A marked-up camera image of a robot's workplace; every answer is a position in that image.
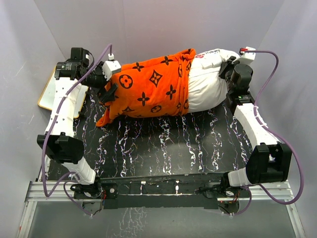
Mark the white pillow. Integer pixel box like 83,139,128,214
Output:
188,49,239,113

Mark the orange patterned plush pillowcase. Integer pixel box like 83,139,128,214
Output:
96,48,196,127

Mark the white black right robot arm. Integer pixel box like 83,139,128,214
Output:
219,57,292,197

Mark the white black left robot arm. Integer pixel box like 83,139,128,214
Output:
37,44,121,198

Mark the small white dry-erase board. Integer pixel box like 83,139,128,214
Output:
38,68,87,119

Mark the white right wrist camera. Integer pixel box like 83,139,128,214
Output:
238,47,256,65

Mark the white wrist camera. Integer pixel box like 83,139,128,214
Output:
102,53,121,81
238,47,256,65

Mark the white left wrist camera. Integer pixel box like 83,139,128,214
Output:
102,53,121,81

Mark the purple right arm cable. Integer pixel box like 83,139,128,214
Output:
232,49,305,218

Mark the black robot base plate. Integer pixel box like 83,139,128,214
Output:
70,173,250,210

